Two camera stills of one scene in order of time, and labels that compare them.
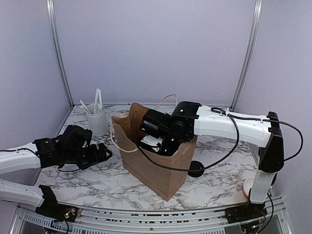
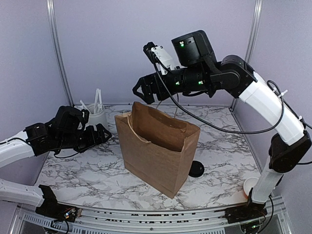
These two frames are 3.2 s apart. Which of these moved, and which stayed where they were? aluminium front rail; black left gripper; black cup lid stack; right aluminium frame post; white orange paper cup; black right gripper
Moved: black right gripper; black left gripper
Stayed: white orange paper cup; black cup lid stack; aluminium front rail; right aluminium frame post
